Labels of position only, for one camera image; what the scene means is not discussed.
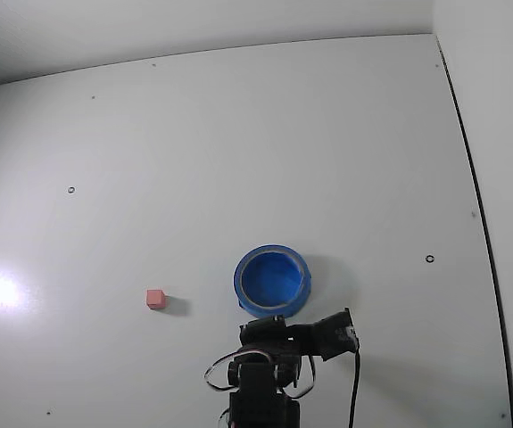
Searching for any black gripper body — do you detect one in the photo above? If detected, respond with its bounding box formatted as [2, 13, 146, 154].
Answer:
[238, 314, 315, 358]

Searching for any orange cube block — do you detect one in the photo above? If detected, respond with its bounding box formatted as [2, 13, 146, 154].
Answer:
[145, 288, 169, 310]

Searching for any blue tape roll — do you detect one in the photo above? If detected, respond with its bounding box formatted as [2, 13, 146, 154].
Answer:
[232, 243, 313, 318]

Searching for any servo wire loop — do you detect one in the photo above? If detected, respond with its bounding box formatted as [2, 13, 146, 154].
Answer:
[282, 354, 318, 399]
[203, 350, 249, 394]

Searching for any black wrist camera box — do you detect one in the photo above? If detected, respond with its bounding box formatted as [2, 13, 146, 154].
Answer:
[312, 307, 360, 362]

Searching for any black camera cable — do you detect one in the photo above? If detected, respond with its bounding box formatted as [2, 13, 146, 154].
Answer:
[347, 350, 362, 428]

